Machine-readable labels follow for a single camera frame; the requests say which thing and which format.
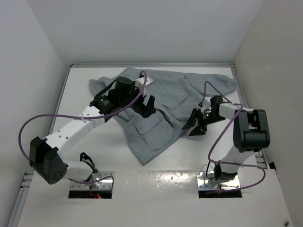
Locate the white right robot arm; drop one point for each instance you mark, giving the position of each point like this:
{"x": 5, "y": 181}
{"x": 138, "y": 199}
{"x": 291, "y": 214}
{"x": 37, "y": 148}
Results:
{"x": 250, "y": 133}

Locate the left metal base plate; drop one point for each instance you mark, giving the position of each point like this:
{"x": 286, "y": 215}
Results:
{"x": 102, "y": 182}

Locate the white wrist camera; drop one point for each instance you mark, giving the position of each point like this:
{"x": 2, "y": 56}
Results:
{"x": 205, "y": 109}
{"x": 143, "y": 82}

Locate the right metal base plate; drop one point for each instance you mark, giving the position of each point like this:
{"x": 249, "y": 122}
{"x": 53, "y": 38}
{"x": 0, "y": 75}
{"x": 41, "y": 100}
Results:
{"x": 205, "y": 184}

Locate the metal base plate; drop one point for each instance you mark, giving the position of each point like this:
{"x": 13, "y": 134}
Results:
{"x": 102, "y": 182}
{"x": 205, "y": 184}

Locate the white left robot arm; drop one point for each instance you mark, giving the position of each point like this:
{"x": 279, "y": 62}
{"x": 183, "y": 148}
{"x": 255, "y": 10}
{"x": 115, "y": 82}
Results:
{"x": 48, "y": 155}

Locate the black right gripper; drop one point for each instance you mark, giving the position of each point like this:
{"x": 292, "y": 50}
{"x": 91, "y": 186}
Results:
{"x": 191, "y": 121}

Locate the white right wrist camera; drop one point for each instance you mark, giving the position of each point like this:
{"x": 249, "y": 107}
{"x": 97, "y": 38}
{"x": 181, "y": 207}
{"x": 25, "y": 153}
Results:
{"x": 205, "y": 109}

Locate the grey zip jacket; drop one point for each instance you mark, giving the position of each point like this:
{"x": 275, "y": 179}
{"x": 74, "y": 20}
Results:
{"x": 176, "y": 95}

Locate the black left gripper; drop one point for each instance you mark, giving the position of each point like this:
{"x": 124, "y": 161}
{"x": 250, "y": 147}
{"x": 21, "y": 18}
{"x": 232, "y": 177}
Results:
{"x": 143, "y": 110}

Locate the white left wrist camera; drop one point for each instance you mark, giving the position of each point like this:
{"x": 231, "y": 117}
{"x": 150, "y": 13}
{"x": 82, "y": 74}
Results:
{"x": 143, "y": 82}

